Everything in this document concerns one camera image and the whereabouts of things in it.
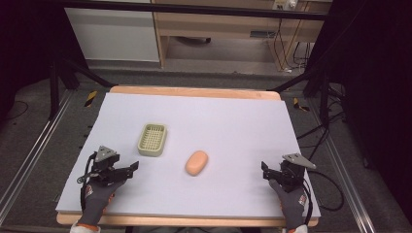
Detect white cabinet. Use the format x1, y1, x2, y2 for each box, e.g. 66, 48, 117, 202
63, 7, 160, 63

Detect white table mat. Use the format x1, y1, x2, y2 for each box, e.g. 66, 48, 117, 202
55, 92, 322, 218

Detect black floor cables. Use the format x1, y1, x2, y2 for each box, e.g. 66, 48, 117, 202
295, 82, 348, 162

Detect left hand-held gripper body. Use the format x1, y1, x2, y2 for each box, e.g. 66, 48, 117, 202
87, 145, 134, 187

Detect wooden table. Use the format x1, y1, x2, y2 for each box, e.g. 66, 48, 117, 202
55, 84, 321, 228

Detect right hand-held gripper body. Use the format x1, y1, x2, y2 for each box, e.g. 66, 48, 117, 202
269, 152, 318, 194

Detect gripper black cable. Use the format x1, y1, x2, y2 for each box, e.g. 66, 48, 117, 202
77, 152, 98, 213
301, 169, 345, 225

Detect cables under desk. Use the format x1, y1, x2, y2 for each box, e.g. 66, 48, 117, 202
272, 18, 313, 74

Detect metal floor rail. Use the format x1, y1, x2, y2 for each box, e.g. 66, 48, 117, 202
0, 89, 76, 225
306, 96, 371, 233

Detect yellow black striped marker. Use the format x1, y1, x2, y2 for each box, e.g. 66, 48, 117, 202
292, 97, 311, 113
84, 89, 98, 108

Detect black metal stand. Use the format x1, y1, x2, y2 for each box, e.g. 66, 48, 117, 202
266, 62, 332, 128
48, 56, 115, 121

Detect black horizontal frame bar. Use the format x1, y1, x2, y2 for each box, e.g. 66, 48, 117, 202
61, 0, 328, 21

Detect orange soap bar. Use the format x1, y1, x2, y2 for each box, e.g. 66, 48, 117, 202
185, 150, 209, 177

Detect black curtain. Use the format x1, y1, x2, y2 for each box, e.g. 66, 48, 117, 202
315, 0, 412, 225
0, 0, 67, 115

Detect wooden desk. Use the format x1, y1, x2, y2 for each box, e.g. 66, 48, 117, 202
152, 0, 328, 71

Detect pale green soap dish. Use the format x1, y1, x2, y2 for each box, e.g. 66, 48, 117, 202
137, 122, 168, 158

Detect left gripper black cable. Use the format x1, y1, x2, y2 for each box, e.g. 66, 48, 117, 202
77, 152, 98, 213

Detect white power strip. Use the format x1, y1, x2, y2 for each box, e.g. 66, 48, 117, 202
272, 0, 299, 11

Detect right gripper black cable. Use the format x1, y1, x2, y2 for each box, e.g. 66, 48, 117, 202
301, 169, 345, 225

